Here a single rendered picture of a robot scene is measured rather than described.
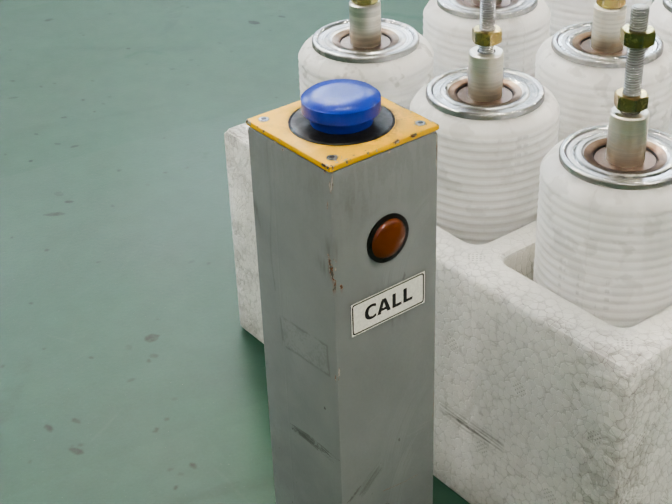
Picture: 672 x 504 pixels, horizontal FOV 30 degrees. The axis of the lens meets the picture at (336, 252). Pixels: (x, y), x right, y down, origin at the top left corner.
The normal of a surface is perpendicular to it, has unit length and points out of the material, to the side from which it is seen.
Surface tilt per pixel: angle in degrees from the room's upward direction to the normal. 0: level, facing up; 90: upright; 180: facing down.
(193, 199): 0
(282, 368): 90
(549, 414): 90
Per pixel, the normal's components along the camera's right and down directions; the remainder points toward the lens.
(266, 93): -0.03, -0.85
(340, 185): 0.62, 0.40
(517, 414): -0.79, 0.34
